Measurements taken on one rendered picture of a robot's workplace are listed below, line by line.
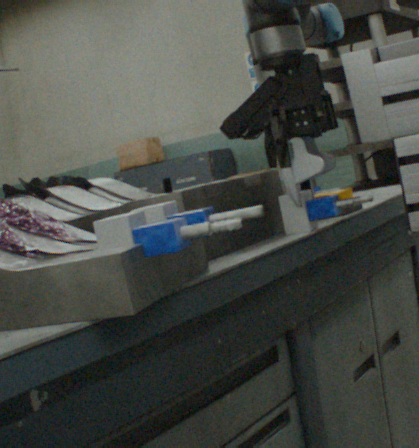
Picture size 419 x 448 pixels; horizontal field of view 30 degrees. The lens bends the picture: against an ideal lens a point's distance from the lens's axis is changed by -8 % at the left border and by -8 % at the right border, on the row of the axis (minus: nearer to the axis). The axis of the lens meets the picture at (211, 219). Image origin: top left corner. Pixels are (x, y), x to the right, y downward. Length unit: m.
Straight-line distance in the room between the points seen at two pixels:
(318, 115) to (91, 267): 0.51
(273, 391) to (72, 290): 0.47
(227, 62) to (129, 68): 1.28
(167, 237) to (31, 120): 9.50
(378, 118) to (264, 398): 0.48
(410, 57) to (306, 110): 0.40
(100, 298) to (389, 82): 0.33
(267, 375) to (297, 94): 0.39
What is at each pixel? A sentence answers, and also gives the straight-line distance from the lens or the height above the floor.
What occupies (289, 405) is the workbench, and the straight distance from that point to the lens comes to 1.15.
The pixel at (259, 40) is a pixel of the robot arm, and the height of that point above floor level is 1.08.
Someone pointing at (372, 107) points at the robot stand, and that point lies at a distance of 0.76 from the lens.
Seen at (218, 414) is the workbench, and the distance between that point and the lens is 0.99.
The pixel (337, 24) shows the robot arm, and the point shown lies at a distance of 1.48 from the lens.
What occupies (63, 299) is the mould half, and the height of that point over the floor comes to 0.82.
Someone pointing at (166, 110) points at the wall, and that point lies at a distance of 8.90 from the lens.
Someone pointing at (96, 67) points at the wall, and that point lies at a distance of 9.49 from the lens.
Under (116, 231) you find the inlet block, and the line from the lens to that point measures 0.75.
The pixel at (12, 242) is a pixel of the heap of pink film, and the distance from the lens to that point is 0.82.
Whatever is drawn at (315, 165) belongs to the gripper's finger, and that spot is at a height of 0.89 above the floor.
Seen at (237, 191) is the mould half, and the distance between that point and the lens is 1.09.
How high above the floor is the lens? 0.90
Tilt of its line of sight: 3 degrees down
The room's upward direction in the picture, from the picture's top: 12 degrees counter-clockwise
